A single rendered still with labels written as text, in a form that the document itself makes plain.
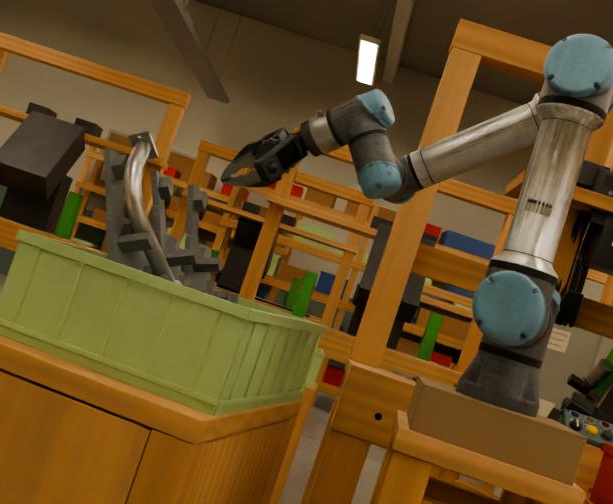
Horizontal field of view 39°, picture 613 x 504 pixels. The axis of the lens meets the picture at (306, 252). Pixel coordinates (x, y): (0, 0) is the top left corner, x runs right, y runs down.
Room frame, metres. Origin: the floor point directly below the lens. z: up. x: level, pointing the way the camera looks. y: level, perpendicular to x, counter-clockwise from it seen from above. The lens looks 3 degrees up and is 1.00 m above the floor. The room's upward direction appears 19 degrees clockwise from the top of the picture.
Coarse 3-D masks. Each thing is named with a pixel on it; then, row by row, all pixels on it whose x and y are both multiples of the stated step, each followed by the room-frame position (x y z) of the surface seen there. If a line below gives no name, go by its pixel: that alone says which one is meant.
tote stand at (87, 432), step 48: (0, 336) 1.38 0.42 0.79; (0, 384) 1.32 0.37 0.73; (48, 384) 1.30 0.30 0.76; (96, 384) 1.28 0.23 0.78; (0, 432) 1.31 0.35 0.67; (48, 432) 1.29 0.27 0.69; (96, 432) 1.28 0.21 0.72; (144, 432) 1.26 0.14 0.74; (192, 432) 1.24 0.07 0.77; (240, 432) 1.49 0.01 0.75; (288, 432) 1.86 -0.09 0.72; (0, 480) 1.30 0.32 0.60; (48, 480) 1.29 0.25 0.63; (96, 480) 1.27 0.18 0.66; (144, 480) 1.25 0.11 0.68; (192, 480) 1.29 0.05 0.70; (240, 480) 1.58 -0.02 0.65
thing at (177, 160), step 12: (108, 132) 12.28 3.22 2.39; (120, 132) 12.27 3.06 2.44; (120, 144) 12.27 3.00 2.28; (180, 156) 12.22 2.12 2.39; (192, 156) 12.21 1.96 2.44; (180, 168) 12.22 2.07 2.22; (96, 180) 12.28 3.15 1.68; (180, 192) 12.21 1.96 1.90; (168, 204) 12.21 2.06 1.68; (444, 300) 11.99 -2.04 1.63; (444, 312) 11.99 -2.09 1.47
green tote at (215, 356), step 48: (48, 240) 1.39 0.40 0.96; (48, 288) 1.39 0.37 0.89; (96, 288) 1.37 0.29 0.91; (144, 288) 1.35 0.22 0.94; (48, 336) 1.38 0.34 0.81; (96, 336) 1.36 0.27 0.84; (144, 336) 1.34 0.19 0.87; (192, 336) 1.33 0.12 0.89; (240, 336) 1.31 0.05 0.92; (288, 336) 1.60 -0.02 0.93; (144, 384) 1.34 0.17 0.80; (192, 384) 1.32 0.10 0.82; (240, 384) 1.39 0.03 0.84; (288, 384) 1.74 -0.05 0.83
